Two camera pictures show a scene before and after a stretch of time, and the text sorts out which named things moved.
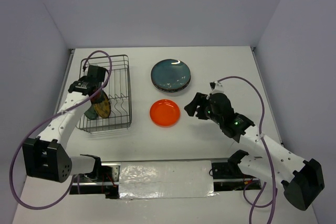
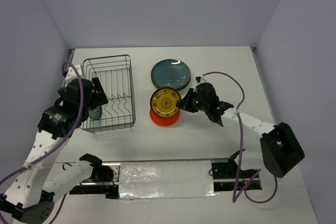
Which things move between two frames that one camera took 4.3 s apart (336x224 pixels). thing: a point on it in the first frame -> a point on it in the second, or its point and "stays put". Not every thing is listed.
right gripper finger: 200,99 -> 186,102
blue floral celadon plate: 91,113 stays put
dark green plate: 170,75 stays put
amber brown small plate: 103,108 -> 164,102
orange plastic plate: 165,113 stays put
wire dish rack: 119,86 stays put
